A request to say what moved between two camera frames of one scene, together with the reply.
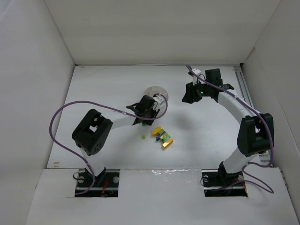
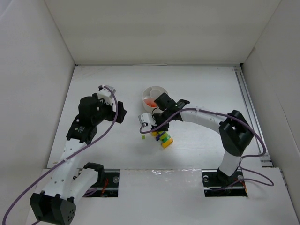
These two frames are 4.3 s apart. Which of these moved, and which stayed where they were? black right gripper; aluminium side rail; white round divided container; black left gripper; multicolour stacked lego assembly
Moved: black right gripper; black left gripper
Stayed: multicolour stacked lego assembly; white round divided container; aluminium side rail
